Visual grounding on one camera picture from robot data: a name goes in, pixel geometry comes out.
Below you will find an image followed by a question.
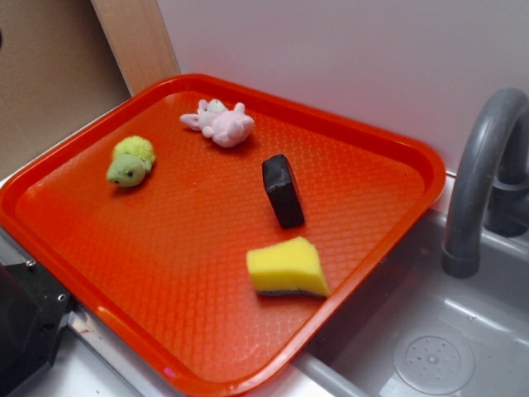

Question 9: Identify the grey plastic sink basin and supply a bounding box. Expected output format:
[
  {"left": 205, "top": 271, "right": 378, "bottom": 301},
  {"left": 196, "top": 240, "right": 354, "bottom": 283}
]
[{"left": 295, "top": 211, "right": 528, "bottom": 396}]

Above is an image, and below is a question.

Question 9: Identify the yellow sponge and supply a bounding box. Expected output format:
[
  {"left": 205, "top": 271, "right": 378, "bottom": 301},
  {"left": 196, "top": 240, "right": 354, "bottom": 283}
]
[{"left": 246, "top": 237, "right": 330, "bottom": 297}]

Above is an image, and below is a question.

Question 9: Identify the black box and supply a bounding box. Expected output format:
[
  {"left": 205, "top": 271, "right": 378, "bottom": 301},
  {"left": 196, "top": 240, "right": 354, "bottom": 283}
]
[{"left": 261, "top": 154, "right": 305, "bottom": 228}]

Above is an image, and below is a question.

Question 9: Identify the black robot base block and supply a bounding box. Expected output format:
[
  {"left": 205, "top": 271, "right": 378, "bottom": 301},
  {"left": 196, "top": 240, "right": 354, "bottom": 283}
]
[{"left": 1, "top": 260, "right": 74, "bottom": 396}]

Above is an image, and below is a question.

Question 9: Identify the pink plush bunny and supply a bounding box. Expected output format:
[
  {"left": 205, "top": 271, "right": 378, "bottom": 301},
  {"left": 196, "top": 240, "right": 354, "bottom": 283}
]
[{"left": 179, "top": 99, "right": 255, "bottom": 148}]

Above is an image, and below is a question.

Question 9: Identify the green plush turtle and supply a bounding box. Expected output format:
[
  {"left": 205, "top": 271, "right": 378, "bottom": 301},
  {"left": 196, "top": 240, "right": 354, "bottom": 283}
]
[{"left": 106, "top": 136, "right": 156, "bottom": 188}]

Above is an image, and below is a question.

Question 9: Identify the orange plastic tray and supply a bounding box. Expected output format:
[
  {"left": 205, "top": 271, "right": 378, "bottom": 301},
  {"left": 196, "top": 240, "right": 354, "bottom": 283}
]
[{"left": 1, "top": 74, "right": 446, "bottom": 396}]

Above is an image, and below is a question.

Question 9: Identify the light wooden board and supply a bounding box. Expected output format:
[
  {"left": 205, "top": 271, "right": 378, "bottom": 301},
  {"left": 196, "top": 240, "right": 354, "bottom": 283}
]
[{"left": 92, "top": 0, "right": 180, "bottom": 95}]

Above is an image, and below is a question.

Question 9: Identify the grey plastic faucet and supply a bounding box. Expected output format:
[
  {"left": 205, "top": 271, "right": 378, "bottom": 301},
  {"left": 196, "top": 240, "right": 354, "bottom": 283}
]
[{"left": 441, "top": 88, "right": 528, "bottom": 278}]

